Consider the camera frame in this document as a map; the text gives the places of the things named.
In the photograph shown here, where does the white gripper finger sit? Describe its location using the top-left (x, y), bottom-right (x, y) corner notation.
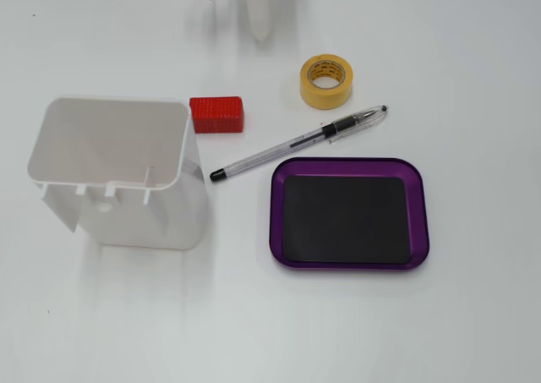
top-left (242, 0), bottom-right (281, 42)

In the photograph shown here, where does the yellow masking tape roll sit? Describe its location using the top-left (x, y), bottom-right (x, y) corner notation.
top-left (299, 54), bottom-right (355, 112)

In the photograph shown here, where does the white plastic box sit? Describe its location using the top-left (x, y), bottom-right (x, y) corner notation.
top-left (25, 96), bottom-right (208, 253)

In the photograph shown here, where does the red textured block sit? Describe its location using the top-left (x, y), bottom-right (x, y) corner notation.
top-left (188, 96), bottom-right (247, 135)

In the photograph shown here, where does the clear black ballpoint pen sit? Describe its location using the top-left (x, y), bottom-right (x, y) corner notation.
top-left (210, 104), bottom-right (391, 185)

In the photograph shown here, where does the purple metal tray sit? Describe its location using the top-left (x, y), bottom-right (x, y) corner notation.
top-left (267, 156), bottom-right (431, 271)

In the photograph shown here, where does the black rectangular tray pad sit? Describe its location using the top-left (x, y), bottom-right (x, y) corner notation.
top-left (281, 174), bottom-right (413, 263)

